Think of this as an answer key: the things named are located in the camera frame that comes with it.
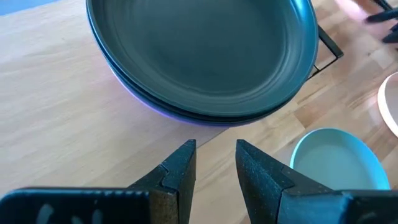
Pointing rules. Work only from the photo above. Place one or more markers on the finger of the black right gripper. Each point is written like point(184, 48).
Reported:
point(391, 35)
point(382, 16)

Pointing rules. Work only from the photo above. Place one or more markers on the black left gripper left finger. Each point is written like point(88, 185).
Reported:
point(93, 207)

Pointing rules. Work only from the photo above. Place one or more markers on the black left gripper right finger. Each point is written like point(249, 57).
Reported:
point(311, 207)

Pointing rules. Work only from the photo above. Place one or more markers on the sage green plate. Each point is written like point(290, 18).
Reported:
point(335, 161)

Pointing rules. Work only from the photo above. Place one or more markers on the pale peach plate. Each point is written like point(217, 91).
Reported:
point(392, 102)

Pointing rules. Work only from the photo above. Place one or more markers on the dark charcoal plate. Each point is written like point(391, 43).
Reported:
point(202, 56)
point(199, 120)

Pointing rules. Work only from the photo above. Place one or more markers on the wooden shelf black metal frame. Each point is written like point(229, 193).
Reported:
point(62, 93)

